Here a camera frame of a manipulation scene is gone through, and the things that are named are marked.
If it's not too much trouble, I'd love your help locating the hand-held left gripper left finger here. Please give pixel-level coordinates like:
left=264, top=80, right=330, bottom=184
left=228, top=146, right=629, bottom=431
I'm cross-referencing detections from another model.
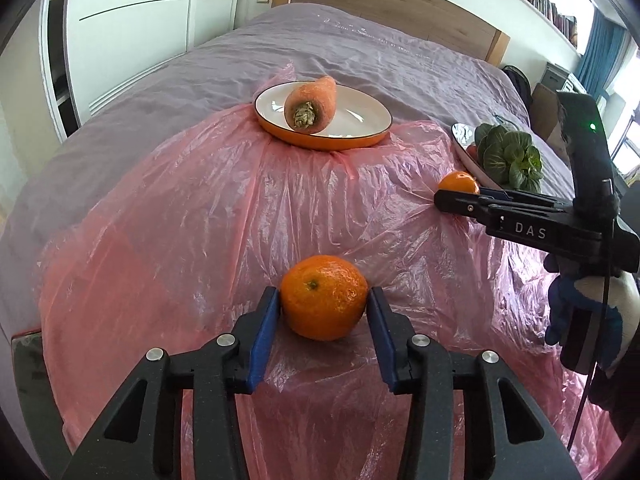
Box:
left=62, top=286, right=281, bottom=480

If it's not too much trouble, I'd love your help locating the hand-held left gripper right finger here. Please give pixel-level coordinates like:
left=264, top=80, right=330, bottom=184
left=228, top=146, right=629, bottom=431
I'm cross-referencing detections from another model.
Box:
left=366, top=286, right=583, bottom=480

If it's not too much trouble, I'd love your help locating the orange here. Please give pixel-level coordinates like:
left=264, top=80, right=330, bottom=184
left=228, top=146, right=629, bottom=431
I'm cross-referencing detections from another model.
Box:
left=279, top=255, right=369, bottom=342
left=437, top=171, right=481, bottom=196

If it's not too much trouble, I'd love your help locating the person's right forearm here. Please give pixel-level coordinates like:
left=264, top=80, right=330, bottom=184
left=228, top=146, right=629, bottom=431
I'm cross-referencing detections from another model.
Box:
left=589, top=340, right=640, bottom=441

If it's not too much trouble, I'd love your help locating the person's right hand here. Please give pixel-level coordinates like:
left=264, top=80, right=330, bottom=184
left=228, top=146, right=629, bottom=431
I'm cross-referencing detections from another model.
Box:
left=544, top=252, right=640, bottom=376

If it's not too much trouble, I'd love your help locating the green leafy cabbage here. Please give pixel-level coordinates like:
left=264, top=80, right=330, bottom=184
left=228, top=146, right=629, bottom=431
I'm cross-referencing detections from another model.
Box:
left=474, top=123, right=543, bottom=192

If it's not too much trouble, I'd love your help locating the white dark-rimmed plate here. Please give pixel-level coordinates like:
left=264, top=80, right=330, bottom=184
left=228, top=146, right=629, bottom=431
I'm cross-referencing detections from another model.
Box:
left=451, top=121, right=506, bottom=188

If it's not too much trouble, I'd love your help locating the wooden dresser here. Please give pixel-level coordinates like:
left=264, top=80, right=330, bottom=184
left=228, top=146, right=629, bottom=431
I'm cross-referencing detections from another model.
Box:
left=530, top=82, right=563, bottom=141

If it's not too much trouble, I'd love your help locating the black backpack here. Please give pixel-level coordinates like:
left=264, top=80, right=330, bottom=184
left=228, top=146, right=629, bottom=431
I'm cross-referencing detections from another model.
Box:
left=501, top=65, right=533, bottom=116

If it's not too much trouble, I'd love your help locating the pink plastic sheet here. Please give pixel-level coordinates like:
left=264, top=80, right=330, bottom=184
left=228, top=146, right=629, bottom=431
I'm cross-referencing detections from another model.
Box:
left=37, top=60, right=621, bottom=480

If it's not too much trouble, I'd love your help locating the orange-rimmed oval plate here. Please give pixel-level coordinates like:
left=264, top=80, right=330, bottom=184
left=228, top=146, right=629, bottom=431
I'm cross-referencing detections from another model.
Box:
left=253, top=81, right=393, bottom=150

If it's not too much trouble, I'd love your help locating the teal curtain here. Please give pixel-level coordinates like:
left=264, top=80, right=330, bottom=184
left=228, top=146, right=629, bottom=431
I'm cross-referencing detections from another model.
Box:
left=577, top=7, right=628, bottom=106

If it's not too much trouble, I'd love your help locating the carrot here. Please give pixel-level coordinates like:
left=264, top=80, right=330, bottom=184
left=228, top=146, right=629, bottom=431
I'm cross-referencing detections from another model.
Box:
left=284, top=76, right=338, bottom=134

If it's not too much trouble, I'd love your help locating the dark smartphone with red case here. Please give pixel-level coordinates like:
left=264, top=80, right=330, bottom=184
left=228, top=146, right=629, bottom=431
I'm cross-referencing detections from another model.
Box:
left=10, top=327, right=71, bottom=461

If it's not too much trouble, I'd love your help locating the white wardrobe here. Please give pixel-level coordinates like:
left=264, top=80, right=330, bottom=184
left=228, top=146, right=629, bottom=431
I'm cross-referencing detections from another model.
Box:
left=40, top=0, right=281, bottom=143

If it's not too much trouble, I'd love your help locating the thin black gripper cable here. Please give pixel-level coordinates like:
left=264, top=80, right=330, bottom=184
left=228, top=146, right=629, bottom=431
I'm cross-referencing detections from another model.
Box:
left=567, top=180, right=613, bottom=453

